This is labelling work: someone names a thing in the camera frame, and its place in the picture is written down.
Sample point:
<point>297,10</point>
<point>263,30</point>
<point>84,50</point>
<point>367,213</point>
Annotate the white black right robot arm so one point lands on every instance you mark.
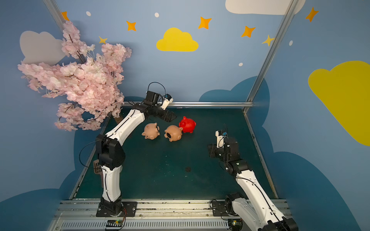
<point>256,210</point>

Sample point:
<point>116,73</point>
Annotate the aluminium right corner post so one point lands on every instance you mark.
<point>293,8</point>

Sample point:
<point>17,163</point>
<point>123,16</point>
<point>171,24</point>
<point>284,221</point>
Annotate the red piggy bank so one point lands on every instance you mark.
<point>188,125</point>

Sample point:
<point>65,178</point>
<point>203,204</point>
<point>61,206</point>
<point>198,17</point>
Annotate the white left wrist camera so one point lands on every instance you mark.
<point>167,99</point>

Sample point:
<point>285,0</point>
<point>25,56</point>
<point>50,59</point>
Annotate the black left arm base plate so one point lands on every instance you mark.
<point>116,209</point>

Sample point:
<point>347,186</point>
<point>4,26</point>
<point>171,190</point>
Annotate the aluminium corner post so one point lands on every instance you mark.
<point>55,11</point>
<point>293,8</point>

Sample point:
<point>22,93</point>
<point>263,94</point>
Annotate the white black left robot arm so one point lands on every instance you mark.
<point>111,154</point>

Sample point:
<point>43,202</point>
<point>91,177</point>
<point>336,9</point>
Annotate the aluminium left corner post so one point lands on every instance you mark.
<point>55,11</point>

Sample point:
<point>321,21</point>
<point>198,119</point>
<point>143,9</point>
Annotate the aluminium front rail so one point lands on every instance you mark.
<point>151,215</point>

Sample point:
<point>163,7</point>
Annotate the aluminium back frame bar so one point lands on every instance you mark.
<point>210,104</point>

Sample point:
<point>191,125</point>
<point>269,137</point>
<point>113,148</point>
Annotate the pink piggy bank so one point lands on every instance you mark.
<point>151,131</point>

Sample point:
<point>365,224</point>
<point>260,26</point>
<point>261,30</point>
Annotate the brown plastic litter scoop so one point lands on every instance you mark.
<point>98,171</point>

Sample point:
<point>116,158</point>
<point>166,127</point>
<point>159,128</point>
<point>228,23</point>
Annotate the left small circuit board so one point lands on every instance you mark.
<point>114,225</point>

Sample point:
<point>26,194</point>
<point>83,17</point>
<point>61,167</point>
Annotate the peach piggy bank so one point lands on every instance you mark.
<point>173,133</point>

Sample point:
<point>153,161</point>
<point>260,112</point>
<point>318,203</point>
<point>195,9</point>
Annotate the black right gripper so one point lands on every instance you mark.
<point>221,148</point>

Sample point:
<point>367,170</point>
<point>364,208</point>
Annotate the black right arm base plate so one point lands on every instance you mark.
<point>219,209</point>

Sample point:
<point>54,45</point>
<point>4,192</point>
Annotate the pink cherry blossom tree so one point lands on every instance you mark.
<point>91,88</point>

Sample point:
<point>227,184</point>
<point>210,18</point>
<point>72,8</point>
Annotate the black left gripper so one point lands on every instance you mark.
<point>166,115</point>

